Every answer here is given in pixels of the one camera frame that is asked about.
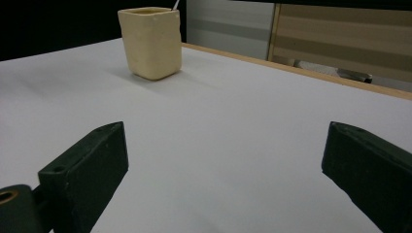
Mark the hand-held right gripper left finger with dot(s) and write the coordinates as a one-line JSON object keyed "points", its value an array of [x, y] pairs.
{"points": [[87, 174]]}

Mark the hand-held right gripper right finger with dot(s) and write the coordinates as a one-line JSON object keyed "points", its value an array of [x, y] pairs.
{"points": [[372, 174]]}

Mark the beige square pen holder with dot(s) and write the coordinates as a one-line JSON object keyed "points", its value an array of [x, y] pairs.
{"points": [[152, 45]]}

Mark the white table cover sheet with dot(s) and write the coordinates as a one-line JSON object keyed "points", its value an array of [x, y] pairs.
{"points": [[210, 129]]}

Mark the wooden desk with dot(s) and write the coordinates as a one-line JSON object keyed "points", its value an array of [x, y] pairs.
{"points": [[343, 35]]}

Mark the dark curtain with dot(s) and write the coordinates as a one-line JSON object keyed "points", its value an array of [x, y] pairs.
{"points": [[48, 26]]}

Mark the white cabinet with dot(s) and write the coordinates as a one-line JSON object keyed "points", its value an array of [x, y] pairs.
{"points": [[226, 26]]}

